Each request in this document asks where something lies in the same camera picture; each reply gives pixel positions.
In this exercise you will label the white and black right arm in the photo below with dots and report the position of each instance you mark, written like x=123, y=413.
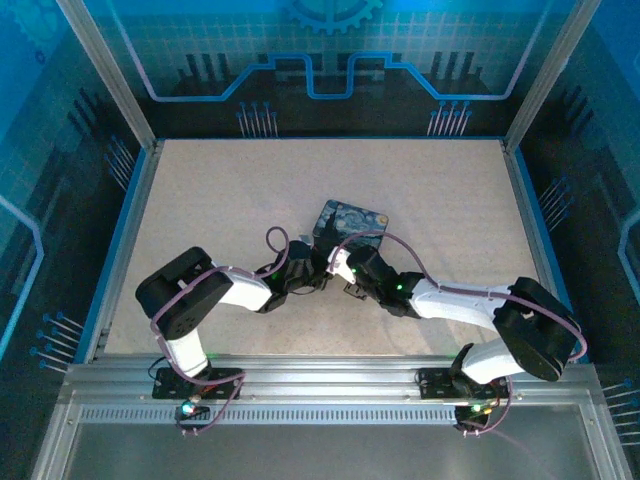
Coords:
x=530, y=325

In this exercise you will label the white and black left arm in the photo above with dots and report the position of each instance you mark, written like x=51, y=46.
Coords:
x=185, y=300

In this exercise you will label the blue starry night tin box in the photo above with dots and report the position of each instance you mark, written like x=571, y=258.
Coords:
x=352, y=220

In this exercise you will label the perforated metal vent strip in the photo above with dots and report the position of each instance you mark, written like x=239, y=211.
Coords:
x=325, y=415

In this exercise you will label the blue table border strip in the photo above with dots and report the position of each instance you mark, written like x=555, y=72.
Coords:
x=112, y=250
x=542, y=230

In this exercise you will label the grey metal panel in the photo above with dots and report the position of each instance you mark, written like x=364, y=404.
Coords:
x=325, y=450

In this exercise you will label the aluminium frame rail with slots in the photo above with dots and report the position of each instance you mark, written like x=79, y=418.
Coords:
x=330, y=375

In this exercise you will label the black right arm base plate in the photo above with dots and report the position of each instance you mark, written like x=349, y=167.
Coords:
x=435, y=382

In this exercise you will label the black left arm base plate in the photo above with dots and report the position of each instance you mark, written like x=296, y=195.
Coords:
x=225, y=380

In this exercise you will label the aluminium side rail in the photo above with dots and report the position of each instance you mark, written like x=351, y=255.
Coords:
x=132, y=240
x=525, y=225

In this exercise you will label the aluminium frame post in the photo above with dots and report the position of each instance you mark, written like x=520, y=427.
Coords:
x=550, y=70
x=107, y=75

